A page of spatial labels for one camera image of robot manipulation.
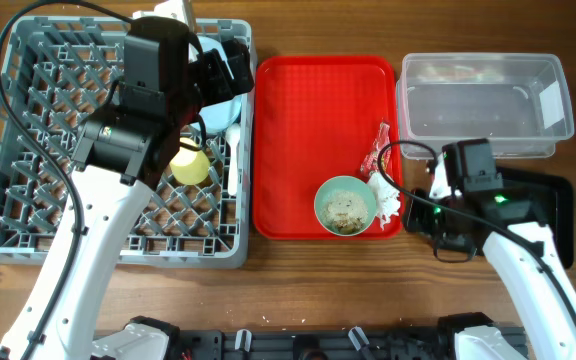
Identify large light blue plate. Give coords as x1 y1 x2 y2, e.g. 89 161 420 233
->
199 36 242 135

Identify red snack wrapper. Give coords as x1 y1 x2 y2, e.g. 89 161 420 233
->
360 121 390 178

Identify yellow plastic cup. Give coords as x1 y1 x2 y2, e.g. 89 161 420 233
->
169 147 211 185

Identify white plastic spoon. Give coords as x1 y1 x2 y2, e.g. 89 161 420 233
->
225 123 241 196

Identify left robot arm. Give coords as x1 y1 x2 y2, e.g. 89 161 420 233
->
0 16 254 359

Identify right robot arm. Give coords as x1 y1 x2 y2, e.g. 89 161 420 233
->
406 138 576 359

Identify grey dishwasher rack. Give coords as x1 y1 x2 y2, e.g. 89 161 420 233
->
0 16 254 268

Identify crumpled white napkin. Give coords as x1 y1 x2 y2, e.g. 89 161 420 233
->
367 171 401 230

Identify green bowl with food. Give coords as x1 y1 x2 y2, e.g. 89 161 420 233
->
314 175 377 237

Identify clear plastic bin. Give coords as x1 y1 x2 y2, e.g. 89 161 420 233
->
396 52 575 160

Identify black plastic tray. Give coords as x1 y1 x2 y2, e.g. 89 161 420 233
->
498 167 575 270

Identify red plastic tray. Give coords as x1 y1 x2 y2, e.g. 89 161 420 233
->
252 55 399 240

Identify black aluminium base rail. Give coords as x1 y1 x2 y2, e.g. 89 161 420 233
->
92 327 528 360

